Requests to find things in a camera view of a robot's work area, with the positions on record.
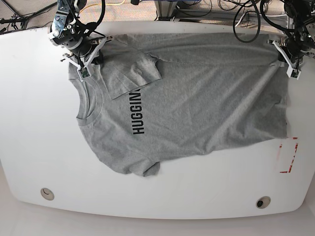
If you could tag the table cable grommet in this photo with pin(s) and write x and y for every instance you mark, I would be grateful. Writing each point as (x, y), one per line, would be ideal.
(47, 194)
(263, 202)

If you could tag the aluminium frame table base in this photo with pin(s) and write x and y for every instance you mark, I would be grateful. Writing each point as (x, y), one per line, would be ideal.
(222, 12)

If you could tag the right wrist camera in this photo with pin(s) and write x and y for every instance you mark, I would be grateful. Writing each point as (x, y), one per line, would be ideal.
(83, 73)

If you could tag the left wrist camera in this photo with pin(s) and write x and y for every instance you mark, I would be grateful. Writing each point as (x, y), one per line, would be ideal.
(295, 73)

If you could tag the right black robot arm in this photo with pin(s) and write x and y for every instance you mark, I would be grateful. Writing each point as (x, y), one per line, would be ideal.
(67, 31)

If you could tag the red tape rectangle marking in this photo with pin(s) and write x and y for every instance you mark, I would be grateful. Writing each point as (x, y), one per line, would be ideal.
(286, 155)

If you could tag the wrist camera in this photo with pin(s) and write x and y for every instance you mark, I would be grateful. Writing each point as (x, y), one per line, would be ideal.
(83, 73)
(295, 73)

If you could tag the right table cable grommet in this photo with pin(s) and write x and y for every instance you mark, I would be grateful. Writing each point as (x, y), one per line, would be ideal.
(263, 202)

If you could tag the black tripod stand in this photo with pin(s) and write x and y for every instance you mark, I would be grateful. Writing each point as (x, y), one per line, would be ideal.
(19, 22)

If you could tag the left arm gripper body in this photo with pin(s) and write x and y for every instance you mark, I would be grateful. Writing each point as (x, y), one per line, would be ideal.
(295, 51)

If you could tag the grey T-shirt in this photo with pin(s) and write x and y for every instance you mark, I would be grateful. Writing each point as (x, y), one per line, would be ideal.
(159, 97)

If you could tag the left table cable grommet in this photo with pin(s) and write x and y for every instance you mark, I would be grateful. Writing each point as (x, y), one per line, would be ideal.
(47, 194)

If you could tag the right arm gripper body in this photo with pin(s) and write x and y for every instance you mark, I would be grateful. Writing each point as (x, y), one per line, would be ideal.
(87, 50)

